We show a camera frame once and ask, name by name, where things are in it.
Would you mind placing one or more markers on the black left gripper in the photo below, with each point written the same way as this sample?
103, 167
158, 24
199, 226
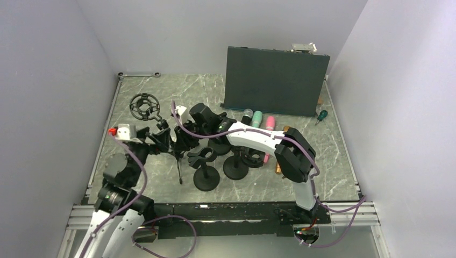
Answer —
161, 143

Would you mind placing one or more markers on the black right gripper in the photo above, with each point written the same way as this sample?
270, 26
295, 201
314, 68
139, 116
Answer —
184, 143

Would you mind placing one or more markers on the black tripod shock-mount stand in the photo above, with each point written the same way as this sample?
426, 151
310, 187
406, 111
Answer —
146, 107

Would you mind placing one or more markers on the black pink-mic desk stand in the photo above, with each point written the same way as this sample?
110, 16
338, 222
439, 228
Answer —
219, 149

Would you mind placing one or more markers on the black clip desk stand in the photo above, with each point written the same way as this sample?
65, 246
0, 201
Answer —
206, 178

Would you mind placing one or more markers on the mint green microphone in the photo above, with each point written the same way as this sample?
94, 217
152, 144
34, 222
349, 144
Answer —
256, 119

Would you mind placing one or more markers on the pink microphone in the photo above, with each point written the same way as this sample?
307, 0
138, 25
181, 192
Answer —
270, 126

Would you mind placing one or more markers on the gold condenser microphone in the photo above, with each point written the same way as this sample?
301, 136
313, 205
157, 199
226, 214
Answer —
278, 168

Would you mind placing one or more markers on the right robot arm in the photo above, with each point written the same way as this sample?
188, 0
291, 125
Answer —
292, 151

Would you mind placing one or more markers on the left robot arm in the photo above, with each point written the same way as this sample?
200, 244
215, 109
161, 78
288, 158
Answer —
119, 209

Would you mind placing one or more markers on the dark green upright board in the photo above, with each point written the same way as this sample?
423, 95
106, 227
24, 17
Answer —
274, 81

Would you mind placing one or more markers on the metal clamp behind board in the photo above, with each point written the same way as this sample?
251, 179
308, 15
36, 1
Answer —
304, 48

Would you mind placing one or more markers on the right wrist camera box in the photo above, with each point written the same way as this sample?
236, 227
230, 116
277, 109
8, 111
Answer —
182, 114

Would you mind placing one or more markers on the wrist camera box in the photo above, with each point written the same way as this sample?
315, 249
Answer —
123, 132
182, 114

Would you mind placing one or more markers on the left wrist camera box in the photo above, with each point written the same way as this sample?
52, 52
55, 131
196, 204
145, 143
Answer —
123, 132

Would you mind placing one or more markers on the black shock-mount desk stand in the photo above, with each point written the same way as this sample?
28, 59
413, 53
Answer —
236, 167

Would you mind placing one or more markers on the green-handled screwdriver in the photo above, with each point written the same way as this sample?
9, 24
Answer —
321, 116

